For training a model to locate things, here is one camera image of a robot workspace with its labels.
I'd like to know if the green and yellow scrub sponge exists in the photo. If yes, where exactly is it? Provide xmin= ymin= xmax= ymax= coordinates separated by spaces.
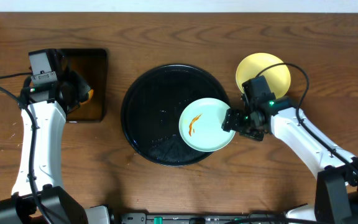
xmin=80 ymin=89 xmax=94 ymax=105

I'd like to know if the light green plate with stain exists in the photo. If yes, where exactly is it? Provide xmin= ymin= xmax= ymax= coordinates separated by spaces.
xmin=178 ymin=98 xmax=235 ymax=152

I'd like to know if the yellow plate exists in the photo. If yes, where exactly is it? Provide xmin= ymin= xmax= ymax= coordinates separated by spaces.
xmin=236 ymin=53 xmax=291 ymax=98

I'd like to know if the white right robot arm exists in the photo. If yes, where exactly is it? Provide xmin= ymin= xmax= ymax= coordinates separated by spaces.
xmin=223 ymin=97 xmax=358 ymax=223

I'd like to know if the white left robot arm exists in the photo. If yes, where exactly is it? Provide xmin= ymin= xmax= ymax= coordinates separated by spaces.
xmin=0 ymin=71 xmax=111 ymax=223

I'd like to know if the black rectangular water tray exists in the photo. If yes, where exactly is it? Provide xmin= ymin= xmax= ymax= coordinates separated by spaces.
xmin=60 ymin=49 xmax=108 ymax=123

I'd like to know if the round black serving tray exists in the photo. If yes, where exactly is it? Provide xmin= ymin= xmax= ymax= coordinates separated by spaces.
xmin=121 ymin=64 xmax=229 ymax=166

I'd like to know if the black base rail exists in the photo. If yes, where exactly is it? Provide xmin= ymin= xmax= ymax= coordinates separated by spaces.
xmin=113 ymin=212 xmax=323 ymax=224

